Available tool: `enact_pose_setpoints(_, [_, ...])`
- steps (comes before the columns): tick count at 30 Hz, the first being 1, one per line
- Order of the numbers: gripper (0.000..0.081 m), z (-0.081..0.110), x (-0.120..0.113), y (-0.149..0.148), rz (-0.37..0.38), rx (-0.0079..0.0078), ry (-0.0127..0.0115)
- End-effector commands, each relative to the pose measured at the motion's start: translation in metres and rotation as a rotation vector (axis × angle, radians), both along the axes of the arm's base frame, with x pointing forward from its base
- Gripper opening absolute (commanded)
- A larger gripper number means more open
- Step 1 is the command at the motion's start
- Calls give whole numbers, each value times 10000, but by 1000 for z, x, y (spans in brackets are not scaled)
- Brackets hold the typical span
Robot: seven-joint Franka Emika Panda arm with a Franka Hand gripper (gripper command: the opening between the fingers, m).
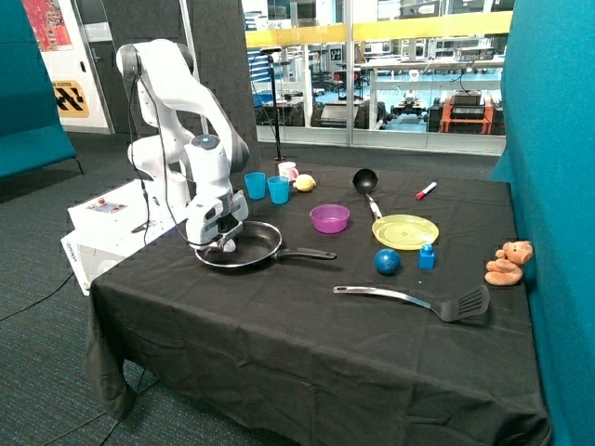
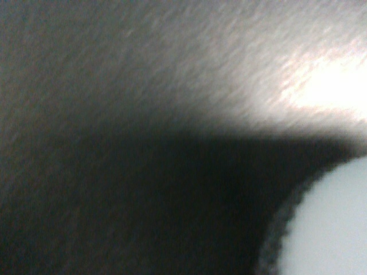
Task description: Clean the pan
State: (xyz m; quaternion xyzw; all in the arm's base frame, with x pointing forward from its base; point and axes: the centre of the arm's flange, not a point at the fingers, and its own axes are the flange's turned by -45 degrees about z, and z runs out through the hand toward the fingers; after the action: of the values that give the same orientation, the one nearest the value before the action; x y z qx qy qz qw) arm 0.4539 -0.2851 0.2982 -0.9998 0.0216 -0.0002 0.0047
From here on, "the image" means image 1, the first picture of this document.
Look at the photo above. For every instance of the black ladle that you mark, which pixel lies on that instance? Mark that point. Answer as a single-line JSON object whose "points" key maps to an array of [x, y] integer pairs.
{"points": [[365, 181]]}

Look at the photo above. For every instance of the brown teddy bear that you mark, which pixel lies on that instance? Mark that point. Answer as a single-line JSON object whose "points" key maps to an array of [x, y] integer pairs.
{"points": [[507, 268]]}

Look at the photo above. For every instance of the red white marker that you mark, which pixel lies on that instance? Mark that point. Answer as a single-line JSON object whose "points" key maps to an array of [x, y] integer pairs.
{"points": [[426, 191]]}

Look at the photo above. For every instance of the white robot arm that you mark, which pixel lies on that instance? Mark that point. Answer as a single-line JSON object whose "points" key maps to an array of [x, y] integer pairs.
{"points": [[196, 149]]}

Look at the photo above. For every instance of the yellow lemon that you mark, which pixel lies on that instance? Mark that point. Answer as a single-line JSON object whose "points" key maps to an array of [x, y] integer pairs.
{"points": [[304, 183]]}

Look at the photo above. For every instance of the blue ball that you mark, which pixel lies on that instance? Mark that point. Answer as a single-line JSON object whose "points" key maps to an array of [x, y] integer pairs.
{"points": [[387, 261]]}

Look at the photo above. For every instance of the black slotted spatula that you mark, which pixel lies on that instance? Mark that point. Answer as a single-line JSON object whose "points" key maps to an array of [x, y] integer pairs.
{"points": [[470, 304]]}

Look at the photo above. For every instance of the black frying pan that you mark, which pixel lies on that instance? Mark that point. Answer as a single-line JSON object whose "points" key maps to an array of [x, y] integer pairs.
{"points": [[257, 244]]}

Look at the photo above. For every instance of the yellow black sign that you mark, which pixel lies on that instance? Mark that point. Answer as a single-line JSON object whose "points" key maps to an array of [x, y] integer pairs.
{"points": [[70, 99]]}

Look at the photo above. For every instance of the blue plastic cup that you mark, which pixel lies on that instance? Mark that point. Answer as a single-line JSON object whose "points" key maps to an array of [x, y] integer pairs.
{"points": [[278, 189], [256, 185]]}

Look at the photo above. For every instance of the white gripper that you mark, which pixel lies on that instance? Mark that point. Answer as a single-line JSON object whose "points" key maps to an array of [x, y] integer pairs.
{"points": [[216, 220]]}

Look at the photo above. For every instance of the blue toy block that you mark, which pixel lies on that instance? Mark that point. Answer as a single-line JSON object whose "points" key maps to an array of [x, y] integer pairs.
{"points": [[426, 257]]}

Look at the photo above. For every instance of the blue plastic cup left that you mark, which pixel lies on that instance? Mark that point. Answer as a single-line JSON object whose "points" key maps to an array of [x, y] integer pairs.
{"points": [[256, 185]]}

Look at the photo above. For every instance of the purple plastic bowl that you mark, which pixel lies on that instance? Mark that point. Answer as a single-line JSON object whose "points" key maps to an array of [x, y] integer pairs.
{"points": [[330, 218]]}

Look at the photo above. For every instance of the blue plastic cup right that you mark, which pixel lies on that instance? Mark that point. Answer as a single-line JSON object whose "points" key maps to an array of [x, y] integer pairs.
{"points": [[278, 189]]}

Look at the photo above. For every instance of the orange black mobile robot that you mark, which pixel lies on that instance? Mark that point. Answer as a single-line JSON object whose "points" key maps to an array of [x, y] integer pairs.
{"points": [[467, 112]]}

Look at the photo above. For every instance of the black tablecloth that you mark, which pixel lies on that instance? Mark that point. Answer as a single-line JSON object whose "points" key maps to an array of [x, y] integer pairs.
{"points": [[275, 347]]}

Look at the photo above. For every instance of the pink mug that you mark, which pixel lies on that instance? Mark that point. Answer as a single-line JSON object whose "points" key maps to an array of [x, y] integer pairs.
{"points": [[288, 170]]}

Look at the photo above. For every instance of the yellow plastic plate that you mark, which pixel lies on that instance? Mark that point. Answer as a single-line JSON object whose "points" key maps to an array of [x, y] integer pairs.
{"points": [[405, 232]]}

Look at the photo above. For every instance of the teal partition wall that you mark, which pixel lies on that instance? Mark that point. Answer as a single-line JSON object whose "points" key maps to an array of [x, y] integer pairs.
{"points": [[548, 98]]}

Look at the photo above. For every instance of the teal bench seat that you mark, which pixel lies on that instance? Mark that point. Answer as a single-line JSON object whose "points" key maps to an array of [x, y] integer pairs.
{"points": [[31, 133]]}

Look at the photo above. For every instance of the red poster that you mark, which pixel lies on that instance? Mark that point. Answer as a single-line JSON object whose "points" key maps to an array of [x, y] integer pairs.
{"points": [[47, 22]]}

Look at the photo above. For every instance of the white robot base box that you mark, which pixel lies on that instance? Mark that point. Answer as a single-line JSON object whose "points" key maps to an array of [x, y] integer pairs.
{"points": [[114, 225]]}

